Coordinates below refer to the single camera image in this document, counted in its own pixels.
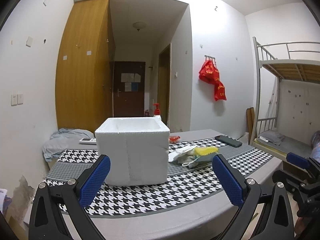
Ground yellow foam fruit net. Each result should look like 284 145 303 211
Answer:
194 146 219 157

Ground blue face mask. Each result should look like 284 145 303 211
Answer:
182 155 213 168

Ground right hand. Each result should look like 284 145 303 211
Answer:
294 217 305 236

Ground grey folded blanket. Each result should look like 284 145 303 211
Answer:
259 130 285 145

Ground metal bunk bed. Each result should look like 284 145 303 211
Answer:
249 37 319 168

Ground wooden boards leaning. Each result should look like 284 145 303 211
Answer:
246 107 254 141

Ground light blue cloth pile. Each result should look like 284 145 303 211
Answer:
42 128 94 163

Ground black smartphone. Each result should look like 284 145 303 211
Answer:
214 135 242 148

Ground white remote control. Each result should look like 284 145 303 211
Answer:
79 138 97 145

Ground white foam box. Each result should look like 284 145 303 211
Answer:
95 117 170 186

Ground red hanging bags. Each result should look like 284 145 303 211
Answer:
199 57 227 101

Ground red snack packet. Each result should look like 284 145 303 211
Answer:
169 135 181 144

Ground wooden wardrobe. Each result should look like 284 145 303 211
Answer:
55 0 116 132

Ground red fire extinguisher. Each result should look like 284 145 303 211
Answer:
145 109 150 117

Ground white red pump bottle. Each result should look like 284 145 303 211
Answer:
153 103 162 120

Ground dark brown door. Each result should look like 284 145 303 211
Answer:
113 61 145 117

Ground ceiling lamp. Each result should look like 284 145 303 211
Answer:
132 21 146 31

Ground white wall switches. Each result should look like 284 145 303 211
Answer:
10 94 24 106

